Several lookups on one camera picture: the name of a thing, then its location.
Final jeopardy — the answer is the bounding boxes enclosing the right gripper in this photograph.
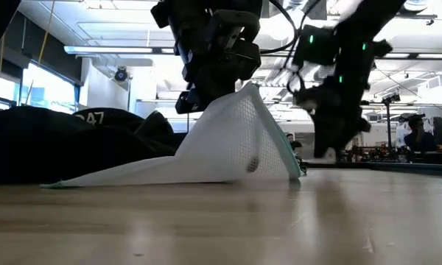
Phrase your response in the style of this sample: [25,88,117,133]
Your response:
[292,24,393,159]

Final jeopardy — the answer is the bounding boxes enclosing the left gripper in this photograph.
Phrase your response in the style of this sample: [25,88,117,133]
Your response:
[150,0,262,115]

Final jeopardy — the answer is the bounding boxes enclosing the white mesh pouch teal trim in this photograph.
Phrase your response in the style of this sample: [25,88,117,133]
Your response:
[39,81,303,189]

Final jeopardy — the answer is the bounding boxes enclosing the black fabric garment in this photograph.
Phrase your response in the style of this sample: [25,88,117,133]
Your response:
[0,105,188,186]

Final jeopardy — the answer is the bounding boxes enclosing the person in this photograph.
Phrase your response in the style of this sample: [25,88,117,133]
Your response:
[285,132,306,165]
[403,113,436,154]

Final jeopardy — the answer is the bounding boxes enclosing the floral printed cloth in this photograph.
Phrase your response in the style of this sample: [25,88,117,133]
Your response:
[396,117,410,148]

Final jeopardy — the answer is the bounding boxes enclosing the background work table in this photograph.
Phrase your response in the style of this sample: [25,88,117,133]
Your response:
[301,146,442,177]

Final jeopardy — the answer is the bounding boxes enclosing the long ceiling light fixture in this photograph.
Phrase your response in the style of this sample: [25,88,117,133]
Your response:
[63,46,442,60]

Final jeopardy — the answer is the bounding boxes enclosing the black camera stand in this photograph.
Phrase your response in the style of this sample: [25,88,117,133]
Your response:
[381,93,401,155]

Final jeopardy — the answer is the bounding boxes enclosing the black security camera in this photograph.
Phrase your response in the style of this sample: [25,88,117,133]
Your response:
[113,66,130,82]

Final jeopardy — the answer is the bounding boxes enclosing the yellow hanging cord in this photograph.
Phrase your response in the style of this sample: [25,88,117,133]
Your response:
[24,0,57,106]
[0,32,9,74]

